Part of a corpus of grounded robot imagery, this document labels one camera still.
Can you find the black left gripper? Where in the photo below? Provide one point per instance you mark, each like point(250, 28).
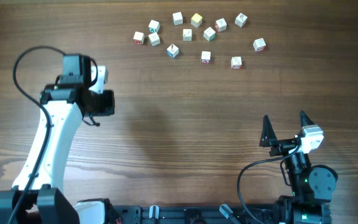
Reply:
point(108, 96)

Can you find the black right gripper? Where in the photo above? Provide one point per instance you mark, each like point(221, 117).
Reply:
point(268, 135)

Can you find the white block red W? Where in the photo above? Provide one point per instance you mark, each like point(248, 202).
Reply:
point(139, 38)

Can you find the white block letter E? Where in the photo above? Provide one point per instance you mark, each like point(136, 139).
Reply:
point(259, 44)

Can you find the white block numeral one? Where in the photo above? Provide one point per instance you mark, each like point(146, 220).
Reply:
point(209, 34)

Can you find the white block green O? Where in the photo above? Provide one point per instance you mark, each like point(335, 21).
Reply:
point(187, 35)

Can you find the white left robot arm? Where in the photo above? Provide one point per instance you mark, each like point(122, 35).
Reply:
point(37, 195)

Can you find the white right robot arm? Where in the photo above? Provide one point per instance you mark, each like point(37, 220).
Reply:
point(312, 186)

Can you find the white block Z red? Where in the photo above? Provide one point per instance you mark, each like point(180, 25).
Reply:
point(236, 62)

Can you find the white block green Z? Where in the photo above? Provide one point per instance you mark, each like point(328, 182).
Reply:
point(154, 39)

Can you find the white block teal A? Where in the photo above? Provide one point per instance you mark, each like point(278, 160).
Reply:
point(154, 26)

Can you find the white block blue X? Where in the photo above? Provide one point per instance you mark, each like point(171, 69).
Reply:
point(172, 51)

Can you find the white block red A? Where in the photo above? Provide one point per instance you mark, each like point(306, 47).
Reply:
point(206, 57)

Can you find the white block letter K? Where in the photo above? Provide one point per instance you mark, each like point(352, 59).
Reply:
point(240, 20)

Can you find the white block red side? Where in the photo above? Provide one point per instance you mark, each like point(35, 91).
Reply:
point(220, 25)

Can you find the white block blue P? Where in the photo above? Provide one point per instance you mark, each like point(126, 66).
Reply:
point(177, 18)

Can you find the yellow topped block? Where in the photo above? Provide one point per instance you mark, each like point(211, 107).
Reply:
point(196, 20)

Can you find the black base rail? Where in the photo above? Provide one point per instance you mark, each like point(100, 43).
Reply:
point(101, 210)

